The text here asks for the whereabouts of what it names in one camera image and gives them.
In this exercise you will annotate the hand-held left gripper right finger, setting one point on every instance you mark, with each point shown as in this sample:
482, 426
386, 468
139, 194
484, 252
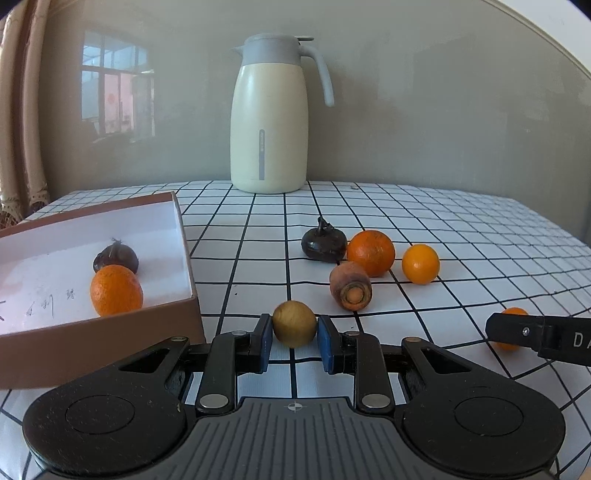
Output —
327, 344

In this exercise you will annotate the dark mangosteen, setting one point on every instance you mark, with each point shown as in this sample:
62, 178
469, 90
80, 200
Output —
115, 258
323, 244

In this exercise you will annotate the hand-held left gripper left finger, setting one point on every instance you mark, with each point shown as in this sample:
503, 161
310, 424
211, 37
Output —
262, 344

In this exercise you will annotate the beige lace-trimmed curtain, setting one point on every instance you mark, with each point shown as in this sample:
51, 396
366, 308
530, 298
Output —
18, 138

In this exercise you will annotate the black white checked tablecloth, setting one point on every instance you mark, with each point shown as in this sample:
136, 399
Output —
461, 221

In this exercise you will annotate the yellow-brown round ball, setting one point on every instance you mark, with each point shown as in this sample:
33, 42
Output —
294, 323

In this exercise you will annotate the cream thermos jug grey lid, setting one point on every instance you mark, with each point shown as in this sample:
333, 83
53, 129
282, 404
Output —
268, 115

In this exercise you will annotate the brown-skinned carrot piece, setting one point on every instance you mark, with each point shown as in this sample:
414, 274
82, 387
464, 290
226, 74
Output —
351, 286

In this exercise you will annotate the large orange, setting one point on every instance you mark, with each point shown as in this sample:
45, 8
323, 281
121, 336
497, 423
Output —
116, 293
371, 253

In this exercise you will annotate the small orange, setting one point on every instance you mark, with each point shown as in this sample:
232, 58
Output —
515, 311
420, 264

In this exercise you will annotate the brown cardboard box white inside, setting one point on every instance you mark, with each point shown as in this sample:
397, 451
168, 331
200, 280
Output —
69, 355

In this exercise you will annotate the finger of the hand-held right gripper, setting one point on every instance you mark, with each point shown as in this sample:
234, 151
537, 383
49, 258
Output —
512, 330

